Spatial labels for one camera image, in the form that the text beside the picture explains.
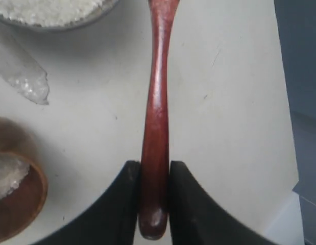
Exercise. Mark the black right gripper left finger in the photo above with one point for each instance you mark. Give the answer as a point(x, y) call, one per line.
point(111, 219)

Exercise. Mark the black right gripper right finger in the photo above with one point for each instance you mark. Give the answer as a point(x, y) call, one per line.
point(196, 218)

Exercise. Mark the dark red wooden spoon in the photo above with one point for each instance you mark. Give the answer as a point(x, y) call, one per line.
point(153, 212)

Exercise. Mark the brown wooden cup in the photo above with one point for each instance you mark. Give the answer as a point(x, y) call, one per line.
point(21, 207)

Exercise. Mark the steel bowl of rice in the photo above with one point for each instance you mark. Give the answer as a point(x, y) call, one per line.
point(53, 16)

